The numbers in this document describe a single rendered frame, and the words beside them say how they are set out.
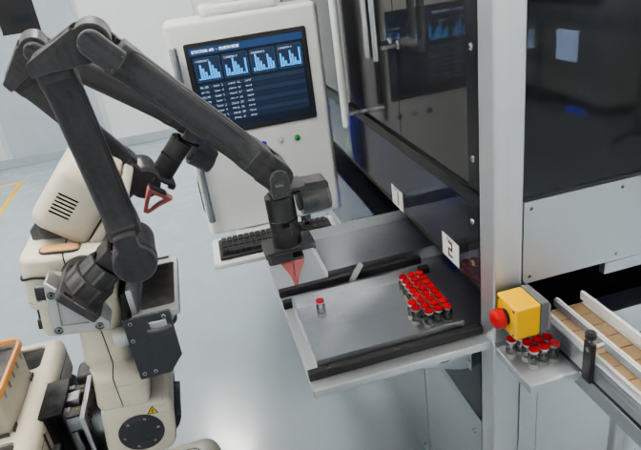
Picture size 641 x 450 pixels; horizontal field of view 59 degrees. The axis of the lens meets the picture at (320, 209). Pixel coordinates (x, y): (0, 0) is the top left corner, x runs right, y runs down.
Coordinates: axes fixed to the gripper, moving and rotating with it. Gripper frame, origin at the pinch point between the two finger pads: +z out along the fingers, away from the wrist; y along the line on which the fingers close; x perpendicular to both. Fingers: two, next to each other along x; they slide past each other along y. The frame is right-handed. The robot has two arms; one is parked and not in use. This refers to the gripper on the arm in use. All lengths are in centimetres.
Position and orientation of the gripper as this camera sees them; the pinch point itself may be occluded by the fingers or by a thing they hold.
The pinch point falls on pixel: (295, 280)
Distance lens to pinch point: 118.3
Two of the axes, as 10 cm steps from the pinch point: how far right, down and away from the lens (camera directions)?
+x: -2.5, -3.7, 9.0
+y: 9.6, -2.4, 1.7
